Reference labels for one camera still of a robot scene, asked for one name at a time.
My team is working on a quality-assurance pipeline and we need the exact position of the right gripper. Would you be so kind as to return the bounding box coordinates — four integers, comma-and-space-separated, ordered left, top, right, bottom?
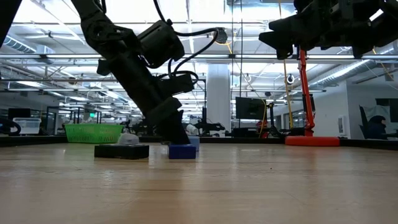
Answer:
258, 0, 379, 60

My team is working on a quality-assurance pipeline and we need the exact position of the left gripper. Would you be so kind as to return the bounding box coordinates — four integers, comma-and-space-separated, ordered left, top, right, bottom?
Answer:
113, 63, 190, 146

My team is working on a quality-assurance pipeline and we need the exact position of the blue rectangular block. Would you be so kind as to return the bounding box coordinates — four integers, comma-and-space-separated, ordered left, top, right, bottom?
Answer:
168, 143, 197, 160

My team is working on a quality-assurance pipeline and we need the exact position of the white cylinder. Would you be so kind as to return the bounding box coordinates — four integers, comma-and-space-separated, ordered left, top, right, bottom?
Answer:
185, 123, 200, 136

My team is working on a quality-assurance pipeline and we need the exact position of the white building column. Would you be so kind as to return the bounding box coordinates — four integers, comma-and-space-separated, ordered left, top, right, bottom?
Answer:
206, 63, 233, 133

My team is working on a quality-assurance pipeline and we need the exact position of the black rectangular block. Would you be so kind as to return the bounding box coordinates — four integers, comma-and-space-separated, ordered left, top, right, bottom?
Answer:
94, 143, 150, 161

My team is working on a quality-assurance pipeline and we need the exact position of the black flat screen monitor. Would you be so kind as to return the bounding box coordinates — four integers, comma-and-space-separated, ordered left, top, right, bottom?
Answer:
235, 96, 267, 121

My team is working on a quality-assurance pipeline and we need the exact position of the green plastic mesh basket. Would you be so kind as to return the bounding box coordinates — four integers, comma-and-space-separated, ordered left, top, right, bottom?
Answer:
63, 123, 124, 144

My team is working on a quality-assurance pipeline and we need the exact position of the red desk lamp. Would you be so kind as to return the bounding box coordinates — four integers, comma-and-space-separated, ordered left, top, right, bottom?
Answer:
285, 46, 341, 147

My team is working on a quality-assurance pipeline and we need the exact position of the grey tarp sheet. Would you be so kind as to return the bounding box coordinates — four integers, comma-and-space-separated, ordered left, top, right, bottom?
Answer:
363, 105, 391, 125

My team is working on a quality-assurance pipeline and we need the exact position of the person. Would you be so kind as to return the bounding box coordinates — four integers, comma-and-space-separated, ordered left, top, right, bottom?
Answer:
366, 115, 389, 140

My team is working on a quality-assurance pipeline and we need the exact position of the clear plastic storage bin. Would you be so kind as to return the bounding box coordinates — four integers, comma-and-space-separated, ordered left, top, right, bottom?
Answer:
12, 117, 42, 135

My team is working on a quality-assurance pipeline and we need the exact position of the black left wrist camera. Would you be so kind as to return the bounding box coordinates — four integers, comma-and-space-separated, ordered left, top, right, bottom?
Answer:
157, 73, 195, 96

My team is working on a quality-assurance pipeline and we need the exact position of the black hanging cable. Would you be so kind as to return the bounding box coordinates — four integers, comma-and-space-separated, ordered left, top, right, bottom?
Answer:
239, 0, 244, 98

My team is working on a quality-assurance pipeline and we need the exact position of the yellow hanging cable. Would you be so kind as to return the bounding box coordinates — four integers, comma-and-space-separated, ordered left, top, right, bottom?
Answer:
277, 0, 295, 130
216, 40, 268, 138

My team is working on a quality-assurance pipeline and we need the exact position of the black aluminium table frame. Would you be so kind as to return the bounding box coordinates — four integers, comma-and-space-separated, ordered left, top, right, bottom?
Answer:
0, 134, 398, 149

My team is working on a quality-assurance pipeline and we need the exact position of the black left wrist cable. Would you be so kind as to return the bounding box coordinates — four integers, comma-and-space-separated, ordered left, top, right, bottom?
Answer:
152, 0, 220, 94

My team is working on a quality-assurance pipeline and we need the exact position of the black cable loop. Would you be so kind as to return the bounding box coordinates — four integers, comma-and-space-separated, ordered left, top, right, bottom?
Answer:
0, 119, 22, 137

